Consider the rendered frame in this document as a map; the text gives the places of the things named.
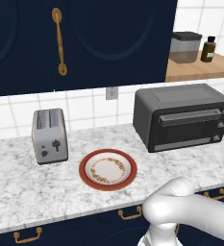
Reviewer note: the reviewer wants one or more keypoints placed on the brown bottle with black cap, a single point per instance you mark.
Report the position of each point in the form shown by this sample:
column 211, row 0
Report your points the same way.
column 208, row 49

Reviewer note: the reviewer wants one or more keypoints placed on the white wall socket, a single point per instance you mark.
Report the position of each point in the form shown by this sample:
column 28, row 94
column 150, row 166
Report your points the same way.
column 112, row 93

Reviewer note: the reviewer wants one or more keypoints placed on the wooden wall shelf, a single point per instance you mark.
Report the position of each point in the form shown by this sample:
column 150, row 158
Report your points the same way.
column 196, row 68

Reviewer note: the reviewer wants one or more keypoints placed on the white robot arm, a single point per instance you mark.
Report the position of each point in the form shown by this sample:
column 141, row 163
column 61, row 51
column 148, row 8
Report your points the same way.
column 184, row 208

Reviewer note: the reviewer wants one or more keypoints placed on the navy wall cupboard door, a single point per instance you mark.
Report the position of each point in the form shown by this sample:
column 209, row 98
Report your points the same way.
column 116, row 38
column 17, row 44

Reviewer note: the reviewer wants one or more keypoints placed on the silver two-slot toaster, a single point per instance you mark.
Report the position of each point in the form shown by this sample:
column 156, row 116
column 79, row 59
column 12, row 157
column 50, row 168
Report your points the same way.
column 51, row 137

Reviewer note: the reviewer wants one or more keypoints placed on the red rimmed floral plate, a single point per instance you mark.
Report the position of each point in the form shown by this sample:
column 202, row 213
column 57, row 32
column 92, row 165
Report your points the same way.
column 107, row 169

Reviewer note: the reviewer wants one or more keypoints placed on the clear jar with black lid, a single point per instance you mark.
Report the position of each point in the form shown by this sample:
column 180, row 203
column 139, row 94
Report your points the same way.
column 184, row 48

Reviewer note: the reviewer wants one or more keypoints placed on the toaster oven glass door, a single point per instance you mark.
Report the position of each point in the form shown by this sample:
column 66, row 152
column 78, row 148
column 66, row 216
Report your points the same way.
column 187, row 133

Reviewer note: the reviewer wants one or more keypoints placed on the dark grey toaster oven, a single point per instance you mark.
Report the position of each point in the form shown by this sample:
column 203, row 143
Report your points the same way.
column 177, row 105

